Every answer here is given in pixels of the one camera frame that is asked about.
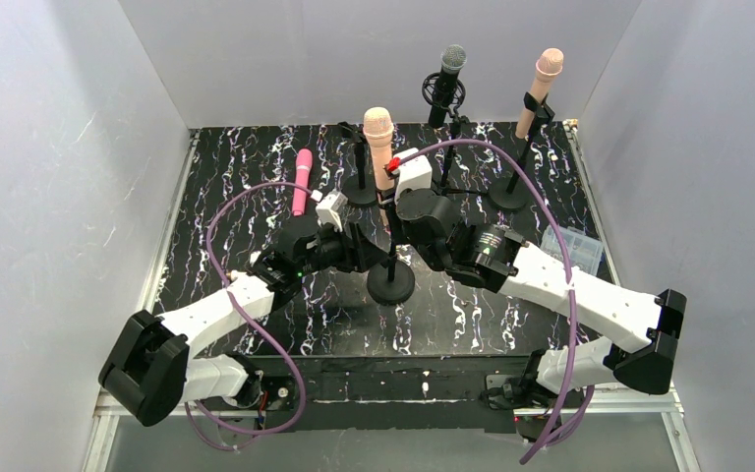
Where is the white plastic faucet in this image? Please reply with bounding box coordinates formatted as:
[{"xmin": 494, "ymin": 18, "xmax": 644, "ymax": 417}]
[{"xmin": 247, "ymin": 251, "xmax": 261, "ymax": 267}]

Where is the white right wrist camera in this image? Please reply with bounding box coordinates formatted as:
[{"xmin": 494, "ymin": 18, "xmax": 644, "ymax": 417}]
[{"xmin": 394, "ymin": 154, "xmax": 433, "ymax": 203}]

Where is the clear plastic parts box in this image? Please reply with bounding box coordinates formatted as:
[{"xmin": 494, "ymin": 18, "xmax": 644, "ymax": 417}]
[{"xmin": 541, "ymin": 226, "xmax": 605, "ymax": 276}]

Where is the pink microphone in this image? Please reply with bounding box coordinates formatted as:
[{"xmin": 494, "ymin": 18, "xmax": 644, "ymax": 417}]
[{"xmin": 291, "ymin": 148, "xmax": 313, "ymax": 216}]

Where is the black round-base microphone stand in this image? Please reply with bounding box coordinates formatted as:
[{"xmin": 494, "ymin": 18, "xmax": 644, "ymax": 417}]
[{"xmin": 338, "ymin": 122, "xmax": 377, "ymax": 207}]

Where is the beige microphone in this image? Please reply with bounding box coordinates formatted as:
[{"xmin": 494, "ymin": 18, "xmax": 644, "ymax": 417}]
[
  {"xmin": 363, "ymin": 107, "xmax": 394, "ymax": 226},
  {"xmin": 515, "ymin": 48, "xmax": 564, "ymax": 140}
]

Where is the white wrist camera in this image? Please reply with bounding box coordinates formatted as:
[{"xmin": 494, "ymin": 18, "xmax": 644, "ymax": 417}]
[
  {"xmin": 394, "ymin": 154, "xmax": 433, "ymax": 203},
  {"xmin": 312, "ymin": 191, "xmax": 348, "ymax": 233}
]

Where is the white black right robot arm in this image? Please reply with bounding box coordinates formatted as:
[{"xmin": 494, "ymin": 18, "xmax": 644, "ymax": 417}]
[{"xmin": 395, "ymin": 189, "xmax": 687, "ymax": 395}]

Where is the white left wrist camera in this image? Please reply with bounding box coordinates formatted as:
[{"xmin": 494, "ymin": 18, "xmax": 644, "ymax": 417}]
[{"xmin": 312, "ymin": 191, "xmax": 348, "ymax": 233}]

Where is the black grey-mesh microphone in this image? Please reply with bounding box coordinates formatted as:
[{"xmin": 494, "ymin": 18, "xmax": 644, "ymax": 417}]
[{"xmin": 428, "ymin": 44, "xmax": 467, "ymax": 129}]

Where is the black tripod shock-mount stand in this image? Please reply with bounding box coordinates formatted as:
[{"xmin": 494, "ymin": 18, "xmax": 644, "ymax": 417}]
[{"xmin": 421, "ymin": 71, "xmax": 483, "ymax": 196}]

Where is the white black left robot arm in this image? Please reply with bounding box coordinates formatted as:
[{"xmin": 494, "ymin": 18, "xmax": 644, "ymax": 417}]
[{"xmin": 98, "ymin": 216, "xmax": 388, "ymax": 427}]

